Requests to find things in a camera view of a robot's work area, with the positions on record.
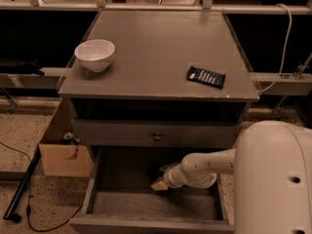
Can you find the black object on rail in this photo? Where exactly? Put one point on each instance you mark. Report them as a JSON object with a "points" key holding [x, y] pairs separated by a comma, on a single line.
{"points": [[18, 66]]}

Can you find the metal can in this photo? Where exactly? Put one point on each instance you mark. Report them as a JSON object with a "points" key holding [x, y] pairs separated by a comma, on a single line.
{"points": [[69, 136]]}

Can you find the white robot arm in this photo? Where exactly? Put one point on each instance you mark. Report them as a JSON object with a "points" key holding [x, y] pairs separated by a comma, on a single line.
{"points": [[272, 168]]}

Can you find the grey drawer cabinet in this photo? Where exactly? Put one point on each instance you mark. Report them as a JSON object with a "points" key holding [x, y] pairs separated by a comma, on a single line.
{"points": [[147, 78]]}

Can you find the open grey bottom drawer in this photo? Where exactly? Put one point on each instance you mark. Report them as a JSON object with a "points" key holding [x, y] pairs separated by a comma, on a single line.
{"points": [[119, 199]]}

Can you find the closed grey upper drawer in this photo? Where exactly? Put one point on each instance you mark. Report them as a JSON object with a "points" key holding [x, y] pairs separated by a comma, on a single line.
{"points": [[140, 134]]}

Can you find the cardboard box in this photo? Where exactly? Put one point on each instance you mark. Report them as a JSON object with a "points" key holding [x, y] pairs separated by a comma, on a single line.
{"points": [[60, 157]]}

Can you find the black chocolate rxbar wrapper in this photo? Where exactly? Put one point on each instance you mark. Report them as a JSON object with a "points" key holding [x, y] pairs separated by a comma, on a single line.
{"points": [[153, 173]]}

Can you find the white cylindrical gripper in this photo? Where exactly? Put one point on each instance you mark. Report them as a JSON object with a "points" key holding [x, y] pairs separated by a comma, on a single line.
{"points": [[170, 175]]}

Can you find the round brass drawer knob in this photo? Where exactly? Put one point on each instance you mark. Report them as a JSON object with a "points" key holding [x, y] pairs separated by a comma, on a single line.
{"points": [[157, 137]]}

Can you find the black pole on floor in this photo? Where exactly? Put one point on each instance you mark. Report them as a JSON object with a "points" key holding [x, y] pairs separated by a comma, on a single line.
{"points": [[23, 179]]}

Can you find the white ceramic bowl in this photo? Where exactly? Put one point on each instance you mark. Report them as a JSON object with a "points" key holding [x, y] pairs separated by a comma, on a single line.
{"points": [[95, 55]]}

